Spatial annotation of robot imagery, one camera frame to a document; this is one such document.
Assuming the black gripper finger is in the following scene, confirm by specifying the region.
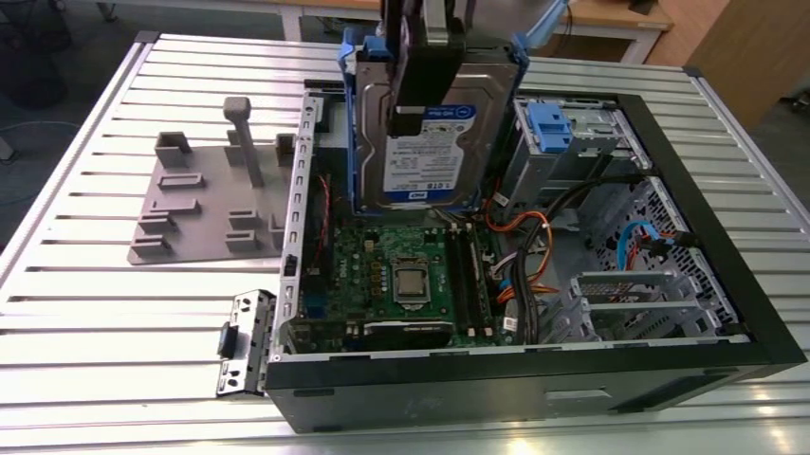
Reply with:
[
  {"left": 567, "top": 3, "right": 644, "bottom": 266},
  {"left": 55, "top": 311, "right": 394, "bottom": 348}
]
[{"left": 379, "top": 0, "right": 469, "bottom": 138}]

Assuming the blue plastic drive latch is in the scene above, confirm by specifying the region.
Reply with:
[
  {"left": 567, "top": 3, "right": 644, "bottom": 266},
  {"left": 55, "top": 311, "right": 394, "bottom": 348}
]
[{"left": 525, "top": 102, "right": 573, "bottom": 154}]

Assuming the hinged metal slot bracket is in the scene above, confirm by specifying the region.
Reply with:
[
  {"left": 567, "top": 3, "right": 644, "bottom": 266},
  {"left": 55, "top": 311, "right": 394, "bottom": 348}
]
[{"left": 214, "top": 288, "right": 281, "bottom": 397}]

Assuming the black open PC case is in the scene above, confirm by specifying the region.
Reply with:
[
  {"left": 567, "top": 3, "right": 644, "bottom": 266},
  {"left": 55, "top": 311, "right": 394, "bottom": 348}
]
[{"left": 263, "top": 78, "right": 809, "bottom": 435}]

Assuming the black graphics card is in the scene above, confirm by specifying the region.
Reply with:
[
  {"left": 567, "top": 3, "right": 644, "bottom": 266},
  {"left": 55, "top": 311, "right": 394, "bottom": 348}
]
[{"left": 362, "top": 320, "right": 455, "bottom": 351}]

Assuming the wooden cabinet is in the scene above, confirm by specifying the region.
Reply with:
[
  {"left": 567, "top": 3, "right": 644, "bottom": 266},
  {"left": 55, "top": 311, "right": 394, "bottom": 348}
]
[{"left": 650, "top": 0, "right": 810, "bottom": 129}]

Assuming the hard disk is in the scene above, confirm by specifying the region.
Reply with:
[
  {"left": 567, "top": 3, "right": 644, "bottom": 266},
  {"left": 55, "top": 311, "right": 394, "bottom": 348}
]
[{"left": 338, "top": 27, "right": 533, "bottom": 219}]

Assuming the disk power wire black plug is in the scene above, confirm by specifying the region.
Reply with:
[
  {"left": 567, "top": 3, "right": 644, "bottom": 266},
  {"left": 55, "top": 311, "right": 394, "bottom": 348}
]
[{"left": 640, "top": 228, "right": 696, "bottom": 258}]

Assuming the CPU socket with silver CPU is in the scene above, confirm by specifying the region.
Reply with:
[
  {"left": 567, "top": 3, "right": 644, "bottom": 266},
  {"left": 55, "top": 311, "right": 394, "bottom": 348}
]
[{"left": 391, "top": 258, "right": 435, "bottom": 309}]

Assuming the blue data wire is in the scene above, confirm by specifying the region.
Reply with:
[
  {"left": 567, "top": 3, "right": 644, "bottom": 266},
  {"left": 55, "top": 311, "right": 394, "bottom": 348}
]
[{"left": 622, "top": 219, "right": 661, "bottom": 272}]

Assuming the grey plastic parts rack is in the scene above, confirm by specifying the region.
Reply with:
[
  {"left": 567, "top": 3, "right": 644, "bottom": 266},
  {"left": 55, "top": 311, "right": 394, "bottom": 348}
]
[{"left": 123, "top": 97, "right": 299, "bottom": 269}]

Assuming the black RAM stick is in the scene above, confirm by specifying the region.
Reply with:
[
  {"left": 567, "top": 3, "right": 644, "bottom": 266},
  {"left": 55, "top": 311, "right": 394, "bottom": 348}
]
[{"left": 465, "top": 222, "right": 501, "bottom": 338}]

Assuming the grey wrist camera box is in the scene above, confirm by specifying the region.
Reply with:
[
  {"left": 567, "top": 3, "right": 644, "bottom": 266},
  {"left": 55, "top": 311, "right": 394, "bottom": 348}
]
[{"left": 422, "top": 0, "right": 469, "bottom": 47}]

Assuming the black cable bundle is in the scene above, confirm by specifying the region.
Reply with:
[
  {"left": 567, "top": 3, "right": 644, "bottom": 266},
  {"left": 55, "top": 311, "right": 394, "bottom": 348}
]
[{"left": 511, "top": 177, "right": 641, "bottom": 345}]

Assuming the green motherboard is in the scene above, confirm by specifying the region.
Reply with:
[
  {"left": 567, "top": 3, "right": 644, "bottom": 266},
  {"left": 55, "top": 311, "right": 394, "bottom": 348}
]
[{"left": 301, "top": 225, "right": 518, "bottom": 355}]

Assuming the orange yellow power wire bundle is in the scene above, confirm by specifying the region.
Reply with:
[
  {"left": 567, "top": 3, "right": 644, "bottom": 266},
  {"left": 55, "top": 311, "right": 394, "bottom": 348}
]
[{"left": 490, "top": 210, "right": 562, "bottom": 304}]

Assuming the thin pale wire bundle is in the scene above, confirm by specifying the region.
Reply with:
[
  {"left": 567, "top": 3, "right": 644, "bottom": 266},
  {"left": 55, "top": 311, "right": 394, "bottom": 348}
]
[{"left": 490, "top": 250, "right": 530, "bottom": 281}]

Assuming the grey metal drive cage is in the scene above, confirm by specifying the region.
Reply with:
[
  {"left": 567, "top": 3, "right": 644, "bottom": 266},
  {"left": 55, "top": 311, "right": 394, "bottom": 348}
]
[{"left": 503, "top": 97, "right": 653, "bottom": 205}]

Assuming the thin red wire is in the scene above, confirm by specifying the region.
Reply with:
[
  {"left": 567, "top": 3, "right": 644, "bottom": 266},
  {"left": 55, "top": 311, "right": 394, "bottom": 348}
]
[{"left": 309, "top": 173, "right": 335, "bottom": 279}]

